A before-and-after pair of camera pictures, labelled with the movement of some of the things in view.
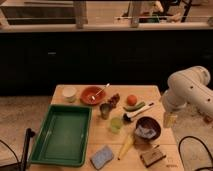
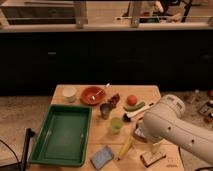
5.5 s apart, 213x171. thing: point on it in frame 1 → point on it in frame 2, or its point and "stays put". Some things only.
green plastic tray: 63,137 stays put
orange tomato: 131,100 stays put
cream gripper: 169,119 → 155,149
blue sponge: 102,156 stays put
